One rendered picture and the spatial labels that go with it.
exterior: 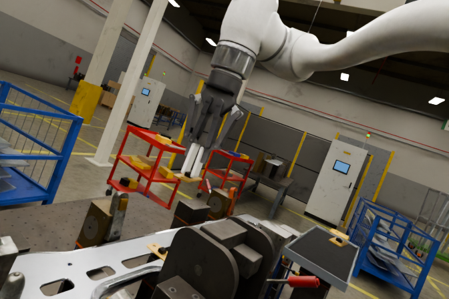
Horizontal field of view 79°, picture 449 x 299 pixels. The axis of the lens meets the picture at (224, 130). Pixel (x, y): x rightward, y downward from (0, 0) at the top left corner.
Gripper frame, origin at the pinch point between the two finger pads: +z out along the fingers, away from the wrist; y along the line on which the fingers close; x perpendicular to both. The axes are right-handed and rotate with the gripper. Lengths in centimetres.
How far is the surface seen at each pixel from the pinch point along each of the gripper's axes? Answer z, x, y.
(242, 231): 8.6, 2.6, -15.7
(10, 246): 6.2, 39.0, -4.1
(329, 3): -205, -293, 29
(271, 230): 16.0, -34.0, -18.9
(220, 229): 8.6, 7.0, -12.6
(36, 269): 27.2, 16.7, 14.4
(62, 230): 56, -36, 61
